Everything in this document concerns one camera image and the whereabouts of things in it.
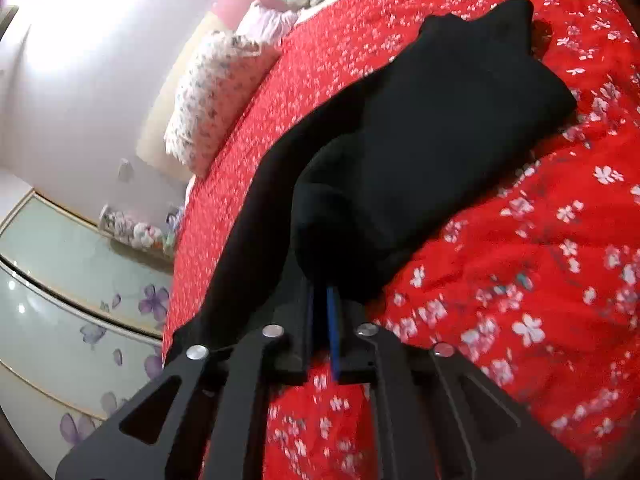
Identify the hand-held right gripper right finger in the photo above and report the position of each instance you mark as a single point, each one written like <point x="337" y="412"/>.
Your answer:
<point x="335" y="330"/>

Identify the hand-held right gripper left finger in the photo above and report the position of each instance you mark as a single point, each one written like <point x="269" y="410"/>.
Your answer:
<point x="300" y="340"/>

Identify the black pants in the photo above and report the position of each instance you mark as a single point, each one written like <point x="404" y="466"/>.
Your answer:
<point x="425" y="125"/>

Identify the red floral bedspread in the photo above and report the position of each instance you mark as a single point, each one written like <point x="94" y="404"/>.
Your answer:
<point x="525" y="270"/>

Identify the floral glass wardrobe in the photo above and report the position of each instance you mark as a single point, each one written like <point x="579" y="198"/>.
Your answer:
<point x="55" y="280"/>

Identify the floral print pillow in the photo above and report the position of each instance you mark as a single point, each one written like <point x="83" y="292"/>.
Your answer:
<point x="215" y="95"/>

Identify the pink cushion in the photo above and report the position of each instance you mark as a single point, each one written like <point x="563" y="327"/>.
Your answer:
<point x="235" y="0"/>

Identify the small grey wall fixture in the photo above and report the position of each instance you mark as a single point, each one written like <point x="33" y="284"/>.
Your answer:
<point x="125" y="171"/>

